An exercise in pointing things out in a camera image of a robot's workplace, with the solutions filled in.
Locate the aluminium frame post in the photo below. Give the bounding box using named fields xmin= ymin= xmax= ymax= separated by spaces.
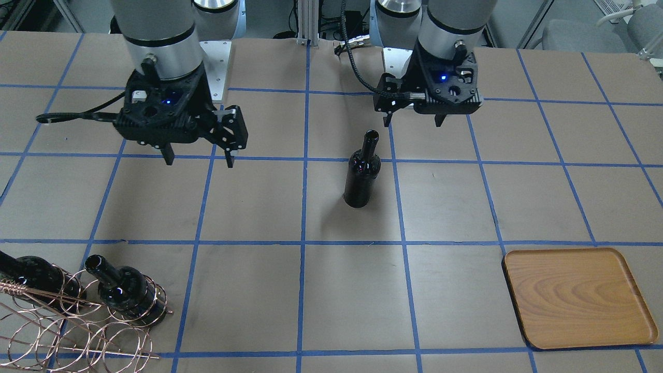
xmin=294 ymin=0 xmax=321 ymax=49

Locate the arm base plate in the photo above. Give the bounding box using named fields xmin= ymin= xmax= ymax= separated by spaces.
xmin=200 ymin=40 xmax=232 ymax=105
xmin=383 ymin=47 xmax=413 ymax=83

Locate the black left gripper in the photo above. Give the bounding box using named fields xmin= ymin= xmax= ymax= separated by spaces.
xmin=374 ymin=40 xmax=483 ymax=128

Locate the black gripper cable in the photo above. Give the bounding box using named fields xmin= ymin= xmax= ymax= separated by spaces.
xmin=334 ymin=0 xmax=415 ymax=99

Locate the dark wine bottle front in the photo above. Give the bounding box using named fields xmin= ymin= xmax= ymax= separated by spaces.
xmin=84 ymin=254 xmax=166 ymax=327

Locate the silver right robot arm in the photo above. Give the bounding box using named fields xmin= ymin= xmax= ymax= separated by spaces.
xmin=111 ymin=1 xmax=248 ymax=167

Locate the dark wine bottle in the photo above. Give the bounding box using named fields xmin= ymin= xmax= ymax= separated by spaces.
xmin=343 ymin=130 xmax=381 ymax=208
xmin=1 ymin=252 xmax=86 ymax=313
xmin=84 ymin=254 xmax=166 ymax=327

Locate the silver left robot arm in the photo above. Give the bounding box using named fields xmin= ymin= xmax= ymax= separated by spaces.
xmin=369 ymin=1 xmax=496 ymax=126

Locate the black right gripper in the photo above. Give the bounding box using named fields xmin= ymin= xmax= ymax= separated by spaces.
xmin=113 ymin=58 xmax=249 ymax=168

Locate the copper wire bottle basket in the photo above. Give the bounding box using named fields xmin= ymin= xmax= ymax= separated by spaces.
xmin=2 ymin=274 xmax=160 ymax=372

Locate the wooden tray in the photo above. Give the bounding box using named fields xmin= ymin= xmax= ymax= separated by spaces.
xmin=502 ymin=247 xmax=660 ymax=350

